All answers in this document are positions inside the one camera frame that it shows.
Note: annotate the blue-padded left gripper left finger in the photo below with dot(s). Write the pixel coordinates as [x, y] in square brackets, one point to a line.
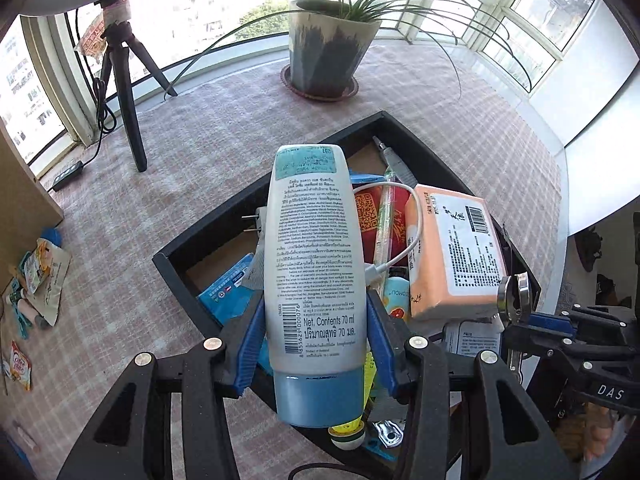
[128, 436]

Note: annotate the orange tissue pack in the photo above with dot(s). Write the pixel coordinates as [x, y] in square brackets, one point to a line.
[456, 263]

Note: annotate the red QR code pouch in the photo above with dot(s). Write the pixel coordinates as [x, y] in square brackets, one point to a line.
[367, 208]

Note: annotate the potted spider plant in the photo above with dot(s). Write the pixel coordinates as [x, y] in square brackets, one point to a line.
[328, 39]

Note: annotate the black tripod stand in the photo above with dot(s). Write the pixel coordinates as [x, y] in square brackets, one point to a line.
[120, 42]

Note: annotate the orange clear snack wrapper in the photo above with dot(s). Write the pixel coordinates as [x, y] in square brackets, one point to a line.
[37, 265]

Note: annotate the pink bottle grey cap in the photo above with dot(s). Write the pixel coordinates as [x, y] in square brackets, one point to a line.
[32, 314]

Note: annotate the white blue lotion tube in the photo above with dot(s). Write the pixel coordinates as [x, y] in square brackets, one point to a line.
[314, 288]

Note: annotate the large upright wooden board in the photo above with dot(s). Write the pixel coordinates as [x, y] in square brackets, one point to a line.
[26, 209]

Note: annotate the coffee mate sachet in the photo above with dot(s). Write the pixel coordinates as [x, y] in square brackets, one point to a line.
[17, 367]

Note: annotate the metal eyelash curler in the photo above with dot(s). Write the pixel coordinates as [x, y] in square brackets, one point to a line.
[514, 300]

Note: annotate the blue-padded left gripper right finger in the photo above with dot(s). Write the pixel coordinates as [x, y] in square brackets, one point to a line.
[503, 434]

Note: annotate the teal plastic clothespin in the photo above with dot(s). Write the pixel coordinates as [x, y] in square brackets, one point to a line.
[23, 323]

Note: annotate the blue round lid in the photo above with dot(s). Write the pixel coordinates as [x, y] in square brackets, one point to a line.
[52, 235]

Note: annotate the yellow badminton shuttlecock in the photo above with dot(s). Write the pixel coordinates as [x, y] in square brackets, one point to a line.
[350, 435]

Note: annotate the white paper bag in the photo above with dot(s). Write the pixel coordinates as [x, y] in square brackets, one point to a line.
[47, 298]

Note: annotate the white egg-shaped charger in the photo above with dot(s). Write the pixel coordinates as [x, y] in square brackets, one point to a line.
[255, 223]

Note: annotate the person's right hand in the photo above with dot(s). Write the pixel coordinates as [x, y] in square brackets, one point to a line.
[586, 433]

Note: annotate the blue wet wipes pack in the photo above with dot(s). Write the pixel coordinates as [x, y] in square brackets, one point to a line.
[230, 294]

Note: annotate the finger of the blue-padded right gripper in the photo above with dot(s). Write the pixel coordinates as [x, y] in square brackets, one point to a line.
[574, 331]

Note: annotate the black storage tray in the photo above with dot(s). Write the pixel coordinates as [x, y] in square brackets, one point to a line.
[319, 322]

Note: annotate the pink plaid tablecloth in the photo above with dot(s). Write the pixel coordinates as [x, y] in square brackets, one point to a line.
[208, 144]

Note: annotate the grey sachet black circle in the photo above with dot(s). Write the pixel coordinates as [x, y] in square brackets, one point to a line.
[253, 278]

